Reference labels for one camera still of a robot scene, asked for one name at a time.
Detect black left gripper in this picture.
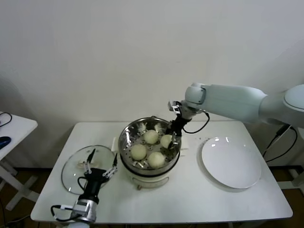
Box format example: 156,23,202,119
79,148,119,203

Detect round glass pot lid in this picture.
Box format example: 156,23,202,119
61,145,117,195

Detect perforated steel steamer basket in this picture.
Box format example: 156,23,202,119
118,118,183,172

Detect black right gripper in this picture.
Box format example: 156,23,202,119
165,115,189,150

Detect white side table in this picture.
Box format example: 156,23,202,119
0,111,38,211

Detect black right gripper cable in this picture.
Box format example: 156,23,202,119
182,111,211,134

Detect white electric cooking pot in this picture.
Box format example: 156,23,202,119
112,135,191,191

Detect scattered dark crumbs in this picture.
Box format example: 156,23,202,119
193,137,213,146

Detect black power adapter cable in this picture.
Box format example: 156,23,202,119
263,123,299,164

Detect white steamed baozi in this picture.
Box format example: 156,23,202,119
147,152,165,169
131,144,147,161
160,134,173,148
144,130,159,145

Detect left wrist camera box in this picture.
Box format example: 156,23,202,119
51,204,74,221

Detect thin black looped cable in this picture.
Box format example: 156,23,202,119
0,113,13,128

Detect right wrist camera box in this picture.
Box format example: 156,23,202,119
168,101,182,114

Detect blue computer mouse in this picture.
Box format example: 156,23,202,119
0,136,11,149

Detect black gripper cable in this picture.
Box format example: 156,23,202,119
182,111,211,134
77,177,89,194

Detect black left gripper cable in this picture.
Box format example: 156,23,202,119
77,177,89,194

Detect large white plate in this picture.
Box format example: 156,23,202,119
201,137,262,190

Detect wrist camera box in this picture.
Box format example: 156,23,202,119
51,204,74,221
168,101,182,114

